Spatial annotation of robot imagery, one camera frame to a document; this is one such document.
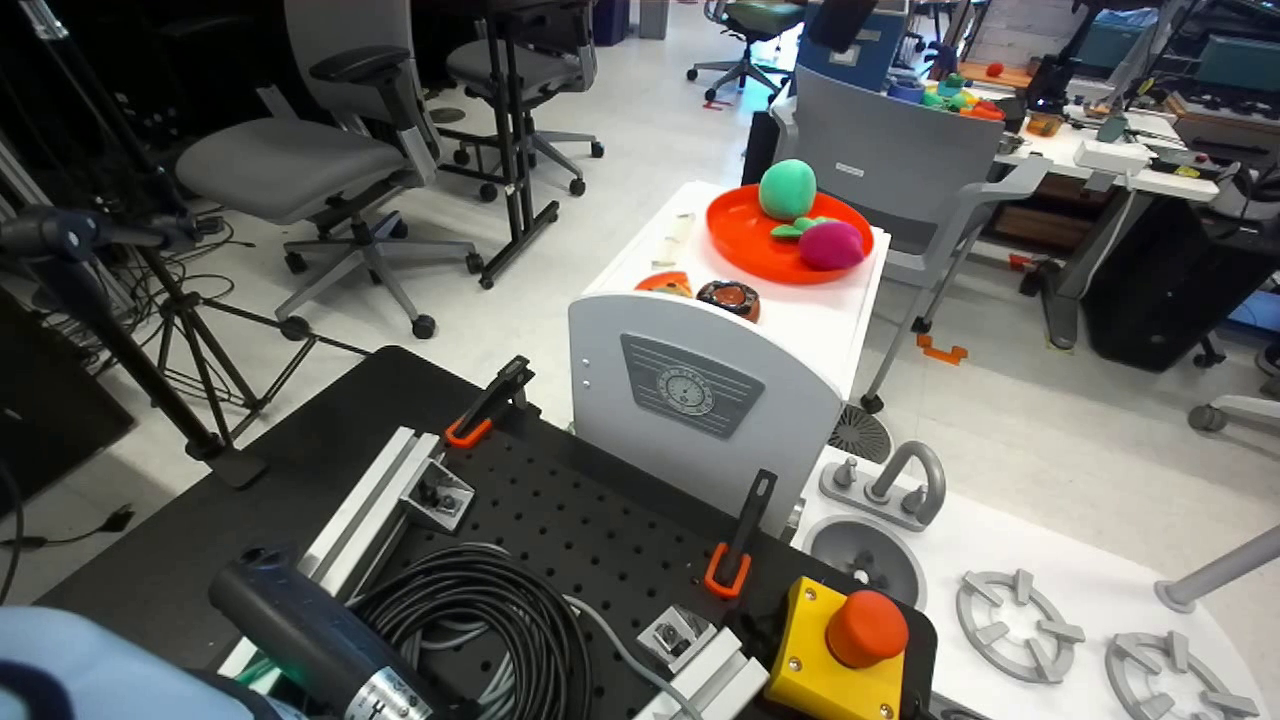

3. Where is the magenta plushie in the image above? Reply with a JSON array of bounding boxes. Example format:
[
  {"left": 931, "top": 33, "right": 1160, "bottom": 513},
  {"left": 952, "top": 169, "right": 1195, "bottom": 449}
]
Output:
[{"left": 797, "top": 217, "right": 870, "bottom": 274}]

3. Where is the blue storage bin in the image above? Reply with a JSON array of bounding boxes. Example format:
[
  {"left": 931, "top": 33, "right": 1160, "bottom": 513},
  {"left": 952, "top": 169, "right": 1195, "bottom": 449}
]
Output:
[{"left": 797, "top": 0, "right": 914, "bottom": 95}]

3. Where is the grey plastic chair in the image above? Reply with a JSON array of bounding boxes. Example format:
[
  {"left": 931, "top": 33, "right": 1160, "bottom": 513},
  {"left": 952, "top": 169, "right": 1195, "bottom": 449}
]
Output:
[{"left": 785, "top": 63, "right": 1056, "bottom": 416}]

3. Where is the grey cushioned office chair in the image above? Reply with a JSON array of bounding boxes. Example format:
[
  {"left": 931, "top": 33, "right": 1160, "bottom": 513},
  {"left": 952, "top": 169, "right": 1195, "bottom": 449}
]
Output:
[{"left": 171, "top": 0, "right": 484, "bottom": 343}]

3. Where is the dark round floor base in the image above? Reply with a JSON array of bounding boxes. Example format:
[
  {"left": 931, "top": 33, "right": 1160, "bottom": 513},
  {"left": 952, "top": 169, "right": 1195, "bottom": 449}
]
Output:
[{"left": 830, "top": 397, "right": 897, "bottom": 467}]

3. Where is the white toy kitchen cabinet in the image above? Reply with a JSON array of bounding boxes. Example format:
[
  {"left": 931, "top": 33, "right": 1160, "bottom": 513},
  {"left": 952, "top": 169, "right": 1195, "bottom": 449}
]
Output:
[{"left": 565, "top": 176, "right": 897, "bottom": 536}]

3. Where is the teal office chair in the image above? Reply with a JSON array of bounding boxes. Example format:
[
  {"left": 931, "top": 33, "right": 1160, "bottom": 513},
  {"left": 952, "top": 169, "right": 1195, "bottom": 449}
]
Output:
[{"left": 685, "top": 0, "right": 812, "bottom": 107}]

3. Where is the dark blue cylindrical tool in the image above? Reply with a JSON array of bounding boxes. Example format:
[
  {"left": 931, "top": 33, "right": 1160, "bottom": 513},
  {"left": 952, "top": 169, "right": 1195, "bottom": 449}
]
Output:
[{"left": 206, "top": 546, "right": 445, "bottom": 720}]

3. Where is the grey toy faucet handle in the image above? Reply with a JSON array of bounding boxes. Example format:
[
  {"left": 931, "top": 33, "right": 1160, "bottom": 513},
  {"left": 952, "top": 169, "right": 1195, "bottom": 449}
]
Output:
[{"left": 816, "top": 436, "right": 952, "bottom": 536}]

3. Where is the black orange clamp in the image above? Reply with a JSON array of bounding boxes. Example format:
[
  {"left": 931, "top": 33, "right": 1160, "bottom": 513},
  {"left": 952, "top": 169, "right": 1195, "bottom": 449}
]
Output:
[
  {"left": 699, "top": 467, "right": 781, "bottom": 605},
  {"left": 439, "top": 352, "right": 540, "bottom": 455}
]

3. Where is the small green plush leaf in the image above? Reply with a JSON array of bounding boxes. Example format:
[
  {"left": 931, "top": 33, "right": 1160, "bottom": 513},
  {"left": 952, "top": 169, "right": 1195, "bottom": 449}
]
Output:
[{"left": 773, "top": 211, "right": 832, "bottom": 243}]

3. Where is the black box under desk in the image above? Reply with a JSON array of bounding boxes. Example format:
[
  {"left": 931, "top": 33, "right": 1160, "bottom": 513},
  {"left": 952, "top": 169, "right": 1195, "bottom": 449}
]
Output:
[{"left": 1082, "top": 197, "right": 1280, "bottom": 376}]

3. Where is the light blue object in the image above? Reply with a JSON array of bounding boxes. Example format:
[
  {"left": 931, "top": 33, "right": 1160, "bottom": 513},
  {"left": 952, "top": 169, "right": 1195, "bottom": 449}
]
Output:
[{"left": 0, "top": 605, "right": 272, "bottom": 720}]

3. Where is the small metal mounting plate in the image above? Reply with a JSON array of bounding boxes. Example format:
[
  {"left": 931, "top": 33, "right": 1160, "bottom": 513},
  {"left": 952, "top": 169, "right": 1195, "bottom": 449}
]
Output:
[
  {"left": 637, "top": 605, "right": 719, "bottom": 677},
  {"left": 405, "top": 464, "right": 478, "bottom": 536}
]

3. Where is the white desk with toys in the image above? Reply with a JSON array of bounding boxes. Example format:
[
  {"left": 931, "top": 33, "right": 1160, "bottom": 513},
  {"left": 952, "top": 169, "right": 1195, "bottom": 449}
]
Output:
[{"left": 994, "top": 95, "right": 1280, "bottom": 352}]

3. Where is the grey toy burner grate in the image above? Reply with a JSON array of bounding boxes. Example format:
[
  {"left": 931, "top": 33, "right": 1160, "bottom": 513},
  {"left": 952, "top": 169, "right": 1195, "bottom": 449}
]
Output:
[
  {"left": 1099, "top": 626, "right": 1264, "bottom": 720},
  {"left": 957, "top": 568, "right": 1089, "bottom": 687}
]

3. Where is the black camera tripod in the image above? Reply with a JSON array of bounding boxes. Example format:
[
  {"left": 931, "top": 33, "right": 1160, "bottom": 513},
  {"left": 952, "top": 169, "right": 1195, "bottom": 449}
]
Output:
[{"left": 0, "top": 203, "right": 374, "bottom": 464}]

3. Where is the black cable coil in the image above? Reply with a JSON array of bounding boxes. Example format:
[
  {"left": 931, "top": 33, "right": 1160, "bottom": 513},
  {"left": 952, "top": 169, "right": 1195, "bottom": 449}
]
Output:
[{"left": 351, "top": 539, "right": 598, "bottom": 720}]

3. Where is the orange plate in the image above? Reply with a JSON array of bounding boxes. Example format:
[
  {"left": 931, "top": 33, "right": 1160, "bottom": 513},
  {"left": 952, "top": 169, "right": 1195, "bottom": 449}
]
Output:
[{"left": 703, "top": 178, "right": 875, "bottom": 286}]

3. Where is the round green plushie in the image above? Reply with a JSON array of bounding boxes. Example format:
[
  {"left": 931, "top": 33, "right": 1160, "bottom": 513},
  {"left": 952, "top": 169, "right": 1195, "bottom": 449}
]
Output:
[{"left": 756, "top": 154, "right": 820, "bottom": 222}]

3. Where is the toy orange pizza slice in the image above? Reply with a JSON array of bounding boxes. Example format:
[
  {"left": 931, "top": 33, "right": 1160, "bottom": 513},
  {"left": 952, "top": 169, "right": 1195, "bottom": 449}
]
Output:
[{"left": 632, "top": 269, "right": 697, "bottom": 299}]

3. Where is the aluminium extrusion rail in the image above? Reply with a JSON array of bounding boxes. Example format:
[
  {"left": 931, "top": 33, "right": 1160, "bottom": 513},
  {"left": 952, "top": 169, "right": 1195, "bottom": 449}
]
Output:
[
  {"left": 218, "top": 425, "right": 453, "bottom": 685},
  {"left": 637, "top": 625, "right": 778, "bottom": 720}
]

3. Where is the grey metal pole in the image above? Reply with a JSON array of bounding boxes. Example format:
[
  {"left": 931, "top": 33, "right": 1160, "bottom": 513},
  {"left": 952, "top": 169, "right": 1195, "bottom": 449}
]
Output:
[{"left": 1153, "top": 520, "right": 1280, "bottom": 617}]

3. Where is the dark office chair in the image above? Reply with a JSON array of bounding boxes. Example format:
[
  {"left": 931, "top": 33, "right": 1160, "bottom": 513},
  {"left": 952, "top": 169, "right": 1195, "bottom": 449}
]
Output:
[{"left": 445, "top": 0, "right": 607, "bottom": 203}]

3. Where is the yellow emergency stop button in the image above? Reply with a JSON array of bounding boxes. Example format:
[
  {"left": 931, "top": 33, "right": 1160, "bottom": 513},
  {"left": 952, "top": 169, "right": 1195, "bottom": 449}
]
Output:
[{"left": 766, "top": 573, "right": 915, "bottom": 720}]

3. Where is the black table stand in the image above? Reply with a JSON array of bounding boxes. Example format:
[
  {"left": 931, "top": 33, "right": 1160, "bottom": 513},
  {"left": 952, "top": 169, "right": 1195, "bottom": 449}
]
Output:
[{"left": 471, "top": 0, "right": 565, "bottom": 292}]

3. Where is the orange floor bracket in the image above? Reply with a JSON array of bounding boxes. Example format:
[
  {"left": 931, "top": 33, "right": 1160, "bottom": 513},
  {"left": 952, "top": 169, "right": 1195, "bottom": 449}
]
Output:
[{"left": 914, "top": 329, "right": 974, "bottom": 369}]

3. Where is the toy chocolate donut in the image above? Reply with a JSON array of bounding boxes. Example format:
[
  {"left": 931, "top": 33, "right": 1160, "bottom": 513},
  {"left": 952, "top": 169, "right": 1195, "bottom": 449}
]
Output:
[{"left": 694, "top": 274, "right": 766, "bottom": 329}]

